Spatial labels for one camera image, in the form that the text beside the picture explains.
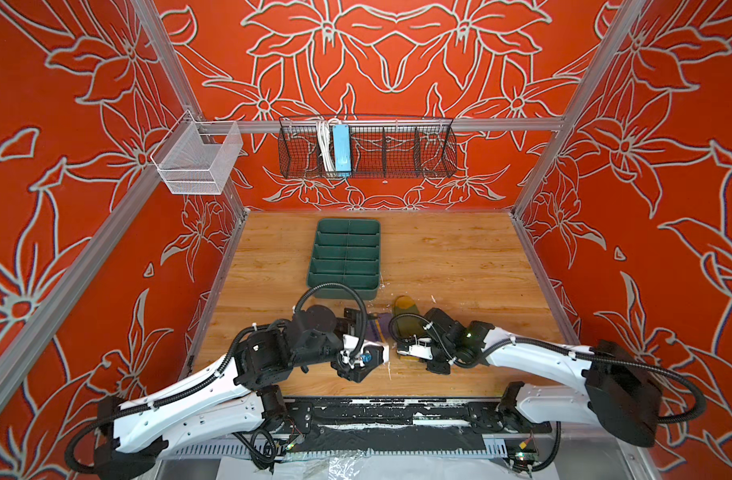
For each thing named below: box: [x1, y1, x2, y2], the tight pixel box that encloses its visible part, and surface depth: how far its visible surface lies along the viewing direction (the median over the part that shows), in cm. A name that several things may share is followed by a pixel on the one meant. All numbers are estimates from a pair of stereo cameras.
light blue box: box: [332, 124, 352, 173], surface depth 92 cm
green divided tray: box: [307, 218, 381, 300], surface depth 102 cm
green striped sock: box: [392, 295, 431, 342], surface depth 69 cm
